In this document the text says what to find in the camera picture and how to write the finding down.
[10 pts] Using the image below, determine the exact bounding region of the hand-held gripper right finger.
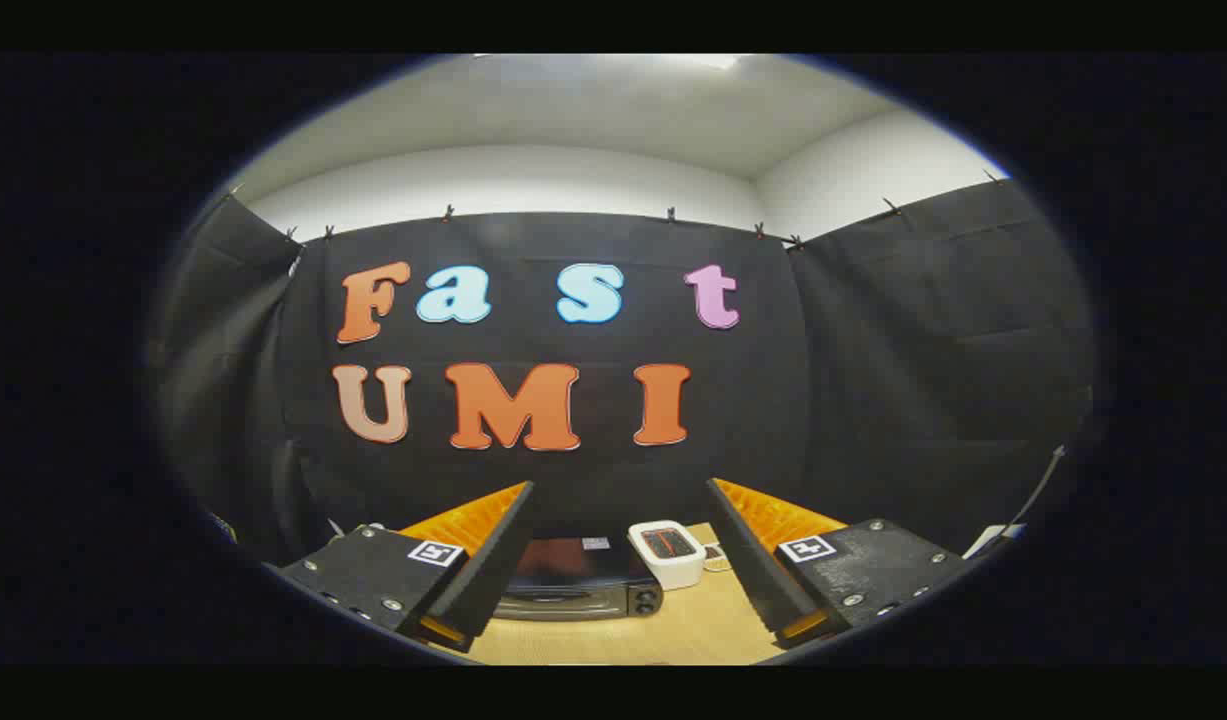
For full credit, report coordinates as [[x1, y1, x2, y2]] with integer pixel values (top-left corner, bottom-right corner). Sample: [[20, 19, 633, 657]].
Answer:
[[706, 477, 974, 651]]

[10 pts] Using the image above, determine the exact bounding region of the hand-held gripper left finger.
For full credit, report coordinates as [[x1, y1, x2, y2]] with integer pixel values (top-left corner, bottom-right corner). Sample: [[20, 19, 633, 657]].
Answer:
[[273, 480, 537, 656]]

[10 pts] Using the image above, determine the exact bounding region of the black toaster oven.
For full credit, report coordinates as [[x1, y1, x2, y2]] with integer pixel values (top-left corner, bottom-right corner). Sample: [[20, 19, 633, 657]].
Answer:
[[495, 536, 664, 622]]

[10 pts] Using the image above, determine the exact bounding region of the white boxy appliance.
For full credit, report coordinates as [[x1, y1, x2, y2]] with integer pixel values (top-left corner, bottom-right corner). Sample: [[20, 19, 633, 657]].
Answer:
[[628, 520, 706, 591]]

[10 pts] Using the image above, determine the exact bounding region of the row of small black clips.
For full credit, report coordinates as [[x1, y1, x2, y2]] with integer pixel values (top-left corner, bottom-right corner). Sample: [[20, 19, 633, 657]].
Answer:
[[228, 170, 1004, 251]]

